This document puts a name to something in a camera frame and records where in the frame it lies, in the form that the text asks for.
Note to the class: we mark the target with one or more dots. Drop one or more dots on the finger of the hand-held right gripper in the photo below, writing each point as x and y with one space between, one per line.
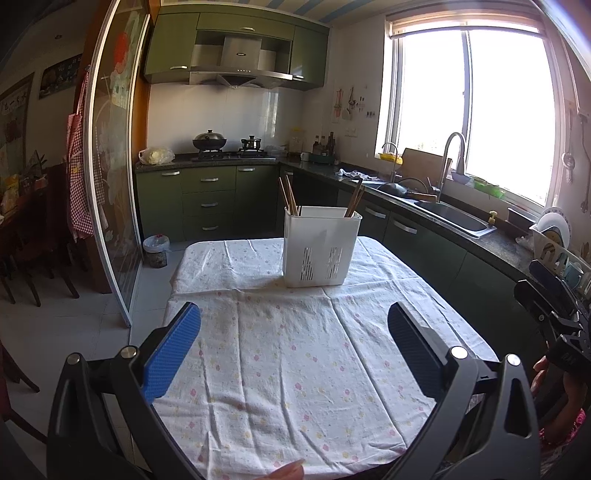
551 279
535 300

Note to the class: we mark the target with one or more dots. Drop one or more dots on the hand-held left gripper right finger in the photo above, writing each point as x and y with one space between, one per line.
411 341

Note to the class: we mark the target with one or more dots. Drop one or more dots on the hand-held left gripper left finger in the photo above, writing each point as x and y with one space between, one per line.
173 350

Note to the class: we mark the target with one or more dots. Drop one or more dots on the white plastic utensil holder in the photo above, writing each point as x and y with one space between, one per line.
318 249

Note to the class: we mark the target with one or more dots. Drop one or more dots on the wooden chopstick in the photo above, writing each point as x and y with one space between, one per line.
292 198
354 196
285 198
359 201

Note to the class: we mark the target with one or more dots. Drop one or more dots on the person's right hand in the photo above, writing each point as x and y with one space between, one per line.
538 369

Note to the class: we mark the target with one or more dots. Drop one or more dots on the person's left hand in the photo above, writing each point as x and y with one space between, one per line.
286 471

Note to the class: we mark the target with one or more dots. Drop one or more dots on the light blue printed cup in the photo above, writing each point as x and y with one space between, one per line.
572 276

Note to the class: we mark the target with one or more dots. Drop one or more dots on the white dish rack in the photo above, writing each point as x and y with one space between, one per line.
551 254

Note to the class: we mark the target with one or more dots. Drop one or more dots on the white plate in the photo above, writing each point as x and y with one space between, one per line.
554 226

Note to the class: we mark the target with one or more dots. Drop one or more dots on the black rectangular box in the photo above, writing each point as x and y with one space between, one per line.
521 217

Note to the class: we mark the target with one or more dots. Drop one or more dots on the person's floral clothing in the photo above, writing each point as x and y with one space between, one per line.
565 424

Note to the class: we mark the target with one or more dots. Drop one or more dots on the small yellow tap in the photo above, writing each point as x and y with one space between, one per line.
493 218

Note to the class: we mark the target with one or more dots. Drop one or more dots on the trash bin with clear bag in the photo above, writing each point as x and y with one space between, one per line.
155 251

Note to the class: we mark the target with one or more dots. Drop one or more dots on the green sink base cabinets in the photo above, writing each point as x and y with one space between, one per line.
415 240

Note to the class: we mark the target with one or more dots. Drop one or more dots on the green plastic basket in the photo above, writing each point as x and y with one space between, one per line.
489 188

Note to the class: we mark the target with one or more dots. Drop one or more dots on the stainless steel double sink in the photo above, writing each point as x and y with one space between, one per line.
455 217

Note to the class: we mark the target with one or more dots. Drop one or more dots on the white floral tablecloth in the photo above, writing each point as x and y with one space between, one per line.
295 350

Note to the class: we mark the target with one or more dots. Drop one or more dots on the hanging steel ladle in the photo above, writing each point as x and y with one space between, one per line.
569 161

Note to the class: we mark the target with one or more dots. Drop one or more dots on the purple bowl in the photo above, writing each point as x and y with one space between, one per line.
459 176

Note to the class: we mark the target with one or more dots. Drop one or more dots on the green base cabinets with drawers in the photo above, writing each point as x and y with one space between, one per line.
207 198

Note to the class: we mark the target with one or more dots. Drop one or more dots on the tall steel faucet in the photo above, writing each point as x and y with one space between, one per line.
447 147

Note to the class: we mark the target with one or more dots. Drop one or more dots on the sliding window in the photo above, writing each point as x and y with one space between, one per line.
508 115

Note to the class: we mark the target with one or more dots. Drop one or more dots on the small steel faucet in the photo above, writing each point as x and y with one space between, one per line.
395 170

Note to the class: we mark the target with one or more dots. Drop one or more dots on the wooden cutting board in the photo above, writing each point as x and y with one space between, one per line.
422 164

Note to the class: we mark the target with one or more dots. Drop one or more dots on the crumpled dish cloth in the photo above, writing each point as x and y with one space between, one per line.
353 174

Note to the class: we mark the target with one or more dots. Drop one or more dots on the yellow plastic basket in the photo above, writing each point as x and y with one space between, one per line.
390 158

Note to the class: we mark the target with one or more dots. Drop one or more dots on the red checkered apron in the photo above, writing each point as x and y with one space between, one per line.
81 184

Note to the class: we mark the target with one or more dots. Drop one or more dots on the filled clear plastic bag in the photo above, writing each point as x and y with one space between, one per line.
156 156

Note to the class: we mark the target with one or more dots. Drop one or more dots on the green bottle tray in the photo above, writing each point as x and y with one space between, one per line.
323 158

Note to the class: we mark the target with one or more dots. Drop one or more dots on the black gas stove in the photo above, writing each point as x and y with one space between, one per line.
233 155

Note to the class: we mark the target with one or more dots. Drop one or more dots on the printed glass sliding door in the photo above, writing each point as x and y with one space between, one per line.
115 152

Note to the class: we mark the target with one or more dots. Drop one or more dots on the black wok with lid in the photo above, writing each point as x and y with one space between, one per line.
210 141

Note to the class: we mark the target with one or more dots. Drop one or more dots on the clear plastic container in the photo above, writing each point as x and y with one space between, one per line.
277 149

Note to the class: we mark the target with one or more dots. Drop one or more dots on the yellowish glass jar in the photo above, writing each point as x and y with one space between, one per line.
296 142

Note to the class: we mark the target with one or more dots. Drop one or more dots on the roller blind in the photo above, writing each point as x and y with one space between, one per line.
461 25

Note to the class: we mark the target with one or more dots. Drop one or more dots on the steel range hood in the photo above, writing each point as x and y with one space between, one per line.
240 60

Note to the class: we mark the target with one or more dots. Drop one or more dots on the green flap cabinet door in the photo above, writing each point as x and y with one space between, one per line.
244 26

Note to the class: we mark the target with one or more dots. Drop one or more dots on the hanging wall decoration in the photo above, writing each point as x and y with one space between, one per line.
351 104

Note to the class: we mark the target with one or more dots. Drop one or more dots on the large framed wall picture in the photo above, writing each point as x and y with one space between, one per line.
14 113

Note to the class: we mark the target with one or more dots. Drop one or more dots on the dark framed wall picture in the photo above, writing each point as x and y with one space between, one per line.
60 76

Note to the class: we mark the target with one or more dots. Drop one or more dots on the green wall cabinet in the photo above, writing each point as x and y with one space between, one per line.
310 57
171 46

